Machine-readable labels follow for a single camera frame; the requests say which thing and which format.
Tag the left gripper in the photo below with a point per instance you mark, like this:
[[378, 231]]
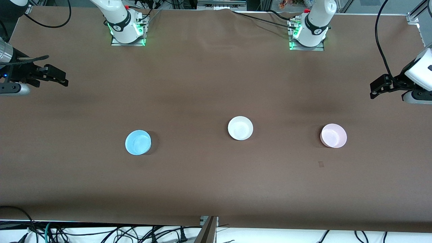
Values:
[[397, 82]]

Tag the orange toy figure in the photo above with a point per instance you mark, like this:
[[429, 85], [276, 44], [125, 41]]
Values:
[[287, 4]]

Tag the brown table cover sheet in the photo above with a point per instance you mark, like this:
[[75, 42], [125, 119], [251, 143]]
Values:
[[202, 185]]

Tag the pink bowl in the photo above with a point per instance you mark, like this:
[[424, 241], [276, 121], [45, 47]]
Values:
[[333, 135]]

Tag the black power plug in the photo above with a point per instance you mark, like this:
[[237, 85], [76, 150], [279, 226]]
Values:
[[183, 236]]

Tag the metal support post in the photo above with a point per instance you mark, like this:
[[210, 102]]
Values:
[[207, 233]]

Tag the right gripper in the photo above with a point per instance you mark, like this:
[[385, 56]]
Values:
[[21, 72]]

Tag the blue bowl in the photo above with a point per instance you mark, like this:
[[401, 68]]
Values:
[[137, 142]]

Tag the grey metal frame piece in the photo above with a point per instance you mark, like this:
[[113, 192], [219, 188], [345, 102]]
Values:
[[221, 5]]

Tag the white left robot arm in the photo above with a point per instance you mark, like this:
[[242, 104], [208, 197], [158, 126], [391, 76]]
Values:
[[314, 23]]

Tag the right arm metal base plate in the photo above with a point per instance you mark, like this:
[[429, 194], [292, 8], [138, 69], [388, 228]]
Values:
[[143, 32]]

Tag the aluminium corner bracket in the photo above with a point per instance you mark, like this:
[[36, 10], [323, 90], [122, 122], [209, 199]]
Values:
[[413, 18], [28, 10]]

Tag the white bowl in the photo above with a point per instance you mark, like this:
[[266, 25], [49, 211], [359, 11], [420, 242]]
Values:
[[240, 128]]

